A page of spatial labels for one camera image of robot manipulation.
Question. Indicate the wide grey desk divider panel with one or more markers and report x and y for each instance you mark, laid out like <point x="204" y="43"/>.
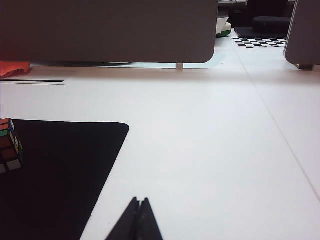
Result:
<point x="107" y="27"/>

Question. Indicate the black round cushion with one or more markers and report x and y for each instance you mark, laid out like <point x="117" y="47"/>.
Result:
<point x="271" y="23"/>

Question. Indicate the black white checkerboard sheet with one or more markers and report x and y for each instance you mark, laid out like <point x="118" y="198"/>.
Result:
<point x="260" y="42"/>

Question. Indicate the orange cloth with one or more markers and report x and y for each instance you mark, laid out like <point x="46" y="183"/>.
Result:
<point x="12" y="68"/>

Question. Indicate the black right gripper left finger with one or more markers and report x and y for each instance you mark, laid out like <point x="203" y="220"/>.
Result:
<point x="127" y="222"/>

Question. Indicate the white green rounded object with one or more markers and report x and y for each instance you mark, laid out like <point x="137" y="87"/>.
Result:
<point x="222" y="27"/>

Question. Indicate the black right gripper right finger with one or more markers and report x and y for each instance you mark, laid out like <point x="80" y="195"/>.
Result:
<point x="148" y="222"/>

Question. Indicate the black mouse pad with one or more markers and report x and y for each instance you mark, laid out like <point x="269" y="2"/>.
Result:
<point x="55" y="180"/>

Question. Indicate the multicoloured puzzle cube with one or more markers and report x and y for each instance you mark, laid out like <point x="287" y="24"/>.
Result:
<point x="10" y="150"/>

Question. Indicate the white divider foot bracket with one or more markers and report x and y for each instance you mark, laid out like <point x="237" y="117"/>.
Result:
<point x="179" y="66"/>

